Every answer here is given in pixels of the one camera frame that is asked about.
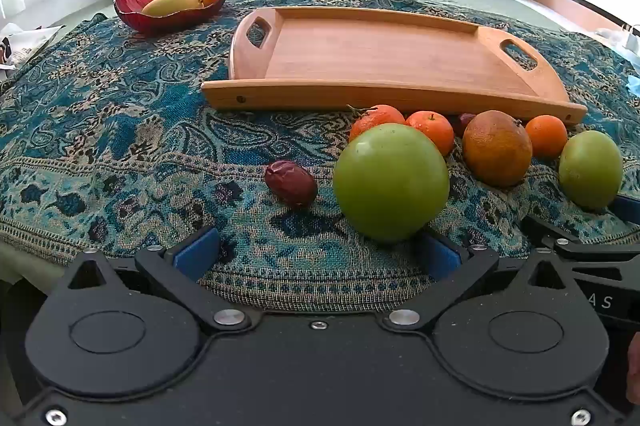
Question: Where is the wooden tray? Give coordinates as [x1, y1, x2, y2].
[201, 6, 588, 125]

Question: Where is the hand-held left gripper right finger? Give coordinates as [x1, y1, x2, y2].
[382, 229, 581, 334]

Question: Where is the red date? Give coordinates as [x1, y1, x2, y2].
[264, 160, 319, 209]
[452, 113, 478, 137]

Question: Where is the yellow mango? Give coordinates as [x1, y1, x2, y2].
[142, 0, 205, 18]

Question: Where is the orange mandarin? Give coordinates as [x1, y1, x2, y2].
[405, 111, 455, 157]
[525, 115, 569, 159]

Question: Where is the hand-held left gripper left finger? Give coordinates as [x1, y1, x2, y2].
[62, 227, 261, 333]

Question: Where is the person's right hand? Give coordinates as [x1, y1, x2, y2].
[625, 332, 640, 407]

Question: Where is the large green apple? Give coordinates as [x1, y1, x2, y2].
[333, 123, 451, 243]

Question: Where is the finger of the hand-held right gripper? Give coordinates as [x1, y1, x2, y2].
[606, 193, 640, 243]
[520, 213, 640, 264]

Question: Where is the large brownish orange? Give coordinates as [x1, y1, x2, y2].
[462, 110, 534, 188]

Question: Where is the red glass bowl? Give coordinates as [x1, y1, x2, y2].
[113, 0, 230, 33]

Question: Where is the small green apple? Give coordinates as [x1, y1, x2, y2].
[558, 130, 624, 211]

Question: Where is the teal paisley blanket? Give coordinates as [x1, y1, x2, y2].
[0, 0, 640, 313]

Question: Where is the clear plastic bag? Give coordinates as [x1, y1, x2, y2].
[597, 22, 640, 68]

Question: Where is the mandarin with stem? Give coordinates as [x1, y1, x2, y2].
[347, 104, 407, 143]

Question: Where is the printed magazine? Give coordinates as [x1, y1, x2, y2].
[0, 22, 66, 70]

